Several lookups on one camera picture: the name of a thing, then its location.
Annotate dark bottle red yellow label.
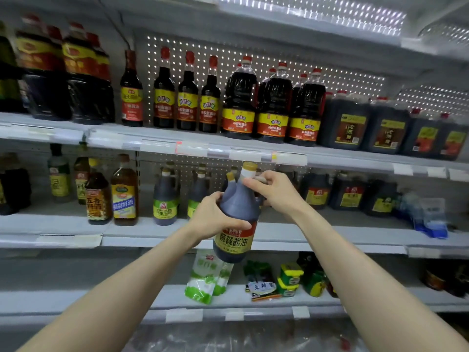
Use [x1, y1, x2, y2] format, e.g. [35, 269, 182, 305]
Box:
[222, 169, 240, 195]

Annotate yellow-capped green label bottle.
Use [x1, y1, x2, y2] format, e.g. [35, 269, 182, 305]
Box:
[0, 22, 23, 114]

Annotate white green bag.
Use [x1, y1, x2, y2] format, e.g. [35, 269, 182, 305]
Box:
[185, 249, 224, 305]
[213, 260, 235, 296]

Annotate black jug orange label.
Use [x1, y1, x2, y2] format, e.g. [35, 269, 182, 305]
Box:
[402, 108, 443, 158]
[434, 112, 469, 161]

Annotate red label dark sauce bottle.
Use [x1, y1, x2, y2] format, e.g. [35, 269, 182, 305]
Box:
[86, 33, 117, 123]
[45, 25, 73, 120]

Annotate pack of clear empty bottles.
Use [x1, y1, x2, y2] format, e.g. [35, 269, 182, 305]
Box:
[125, 319, 345, 352]

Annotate person's left hand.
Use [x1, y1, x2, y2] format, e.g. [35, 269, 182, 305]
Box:
[187, 190, 252, 243]

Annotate soy sauce bottle red cap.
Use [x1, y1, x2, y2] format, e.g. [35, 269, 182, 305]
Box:
[16, 14, 64, 122]
[62, 22, 104, 125]

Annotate dark jug red yellow label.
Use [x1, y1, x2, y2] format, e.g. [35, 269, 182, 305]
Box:
[362, 178, 400, 217]

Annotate row of dark red-capped bottles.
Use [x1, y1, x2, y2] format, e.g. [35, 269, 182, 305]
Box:
[119, 44, 328, 147]

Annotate white metal store shelving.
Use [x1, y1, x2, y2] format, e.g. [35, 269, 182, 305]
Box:
[0, 0, 469, 352]

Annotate amber bottle yellow red label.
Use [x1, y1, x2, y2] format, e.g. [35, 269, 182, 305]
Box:
[73, 146, 92, 206]

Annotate green packet white blue label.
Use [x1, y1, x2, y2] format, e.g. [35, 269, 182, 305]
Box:
[243, 260, 283, 303]

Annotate dark bottle orange label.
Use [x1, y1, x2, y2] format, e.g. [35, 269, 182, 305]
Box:
[85, 159, 113, 226]

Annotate person's right hand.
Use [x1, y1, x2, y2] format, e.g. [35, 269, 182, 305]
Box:
[242, 170, 309, 221]

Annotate person's right forearm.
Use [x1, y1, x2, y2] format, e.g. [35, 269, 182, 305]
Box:
[292, 203, 469, 352]

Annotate blue white packages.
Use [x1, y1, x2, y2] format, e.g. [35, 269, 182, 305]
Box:
[399, 194, 450, 241]

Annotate large amber cooking wine jug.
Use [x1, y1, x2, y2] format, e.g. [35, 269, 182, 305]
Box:
[110, 154, 139, 226]

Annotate rice vinegar jug green label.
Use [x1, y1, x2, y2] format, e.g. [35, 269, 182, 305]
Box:
[186, 166, 211, 219]

